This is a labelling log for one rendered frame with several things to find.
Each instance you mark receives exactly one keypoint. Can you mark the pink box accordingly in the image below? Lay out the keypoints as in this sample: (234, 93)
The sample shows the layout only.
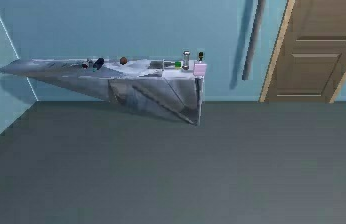
(200, 69)

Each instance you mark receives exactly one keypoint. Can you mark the silver cylinder container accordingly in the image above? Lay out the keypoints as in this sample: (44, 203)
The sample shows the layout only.
(186, 60)

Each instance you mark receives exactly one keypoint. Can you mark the black bottle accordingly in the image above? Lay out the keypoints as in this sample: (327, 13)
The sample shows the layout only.
(98, 63)

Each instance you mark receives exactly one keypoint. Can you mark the small red and white item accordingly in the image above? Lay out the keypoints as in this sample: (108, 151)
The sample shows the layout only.
(86, 64)

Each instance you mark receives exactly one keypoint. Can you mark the small dark bottle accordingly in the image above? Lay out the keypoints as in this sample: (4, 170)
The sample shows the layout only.
(200, 56)

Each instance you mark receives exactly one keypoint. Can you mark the grey metal counter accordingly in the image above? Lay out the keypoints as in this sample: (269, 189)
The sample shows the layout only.
(154, 90)

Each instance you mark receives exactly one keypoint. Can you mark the green cup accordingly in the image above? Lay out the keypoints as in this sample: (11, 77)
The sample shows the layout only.
(178, 64)

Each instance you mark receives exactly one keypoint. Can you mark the brown round ball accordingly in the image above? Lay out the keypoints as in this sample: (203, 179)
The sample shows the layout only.
(123, 60)

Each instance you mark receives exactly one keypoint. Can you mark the brown room door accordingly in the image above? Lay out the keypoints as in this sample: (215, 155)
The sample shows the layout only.
(317, 50)

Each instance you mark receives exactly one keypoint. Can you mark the grey pole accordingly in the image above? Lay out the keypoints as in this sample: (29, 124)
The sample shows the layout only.
(254, 36)

